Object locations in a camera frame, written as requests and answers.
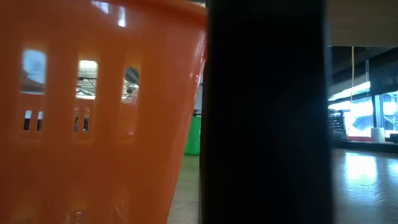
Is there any hanging yellow cord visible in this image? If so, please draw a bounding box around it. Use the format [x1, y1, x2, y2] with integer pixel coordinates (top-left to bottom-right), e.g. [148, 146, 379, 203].
[351, 46, 356, 103]

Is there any black plastic basket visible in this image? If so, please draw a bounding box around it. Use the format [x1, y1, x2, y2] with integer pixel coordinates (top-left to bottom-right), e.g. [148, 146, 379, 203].
[328, 111, 348, 141]

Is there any bright window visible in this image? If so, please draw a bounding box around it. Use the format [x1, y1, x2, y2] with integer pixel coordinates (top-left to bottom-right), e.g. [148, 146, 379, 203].
[328, 81, 398, 139]

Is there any green plastic basket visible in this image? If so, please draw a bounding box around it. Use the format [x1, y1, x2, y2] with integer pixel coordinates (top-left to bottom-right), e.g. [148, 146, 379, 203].
[185, 116, 201, 156]

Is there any orange plastic basket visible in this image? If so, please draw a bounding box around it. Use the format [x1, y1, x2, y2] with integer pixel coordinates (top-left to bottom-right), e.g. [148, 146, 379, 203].
[0, 0, 208, 224]

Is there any white cylinder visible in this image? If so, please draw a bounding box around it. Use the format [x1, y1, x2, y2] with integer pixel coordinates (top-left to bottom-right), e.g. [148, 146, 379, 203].
[371, 126, 386, 143]

